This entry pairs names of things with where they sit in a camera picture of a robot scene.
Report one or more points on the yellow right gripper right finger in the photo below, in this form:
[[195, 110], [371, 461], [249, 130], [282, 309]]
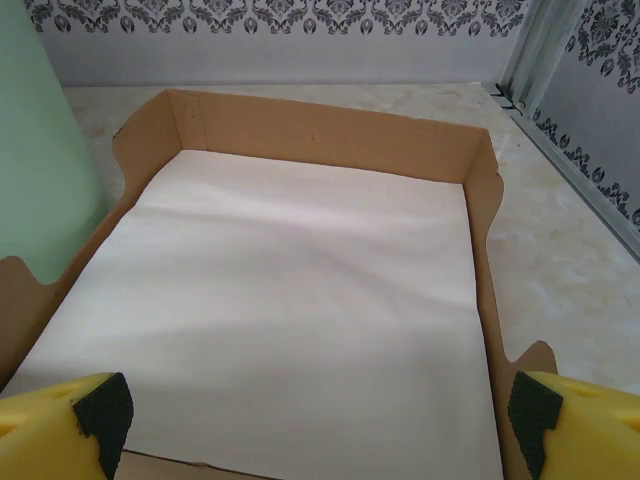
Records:
[[590, 435]]

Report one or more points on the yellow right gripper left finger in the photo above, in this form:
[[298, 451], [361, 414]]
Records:
[[45, 430]]

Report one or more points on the brown cardboard napkin box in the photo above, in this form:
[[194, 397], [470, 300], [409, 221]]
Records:
[[350, 135]]

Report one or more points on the pale green straw tumbler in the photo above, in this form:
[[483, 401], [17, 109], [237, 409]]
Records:
[[40, 150]]

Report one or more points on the white napkin stack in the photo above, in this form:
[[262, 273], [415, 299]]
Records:
[[300, 275]]

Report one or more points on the aluminium frame rail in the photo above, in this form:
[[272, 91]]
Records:
[[575, 179]]

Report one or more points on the aluminium frame post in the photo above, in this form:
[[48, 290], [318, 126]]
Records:
[[545, 50]]

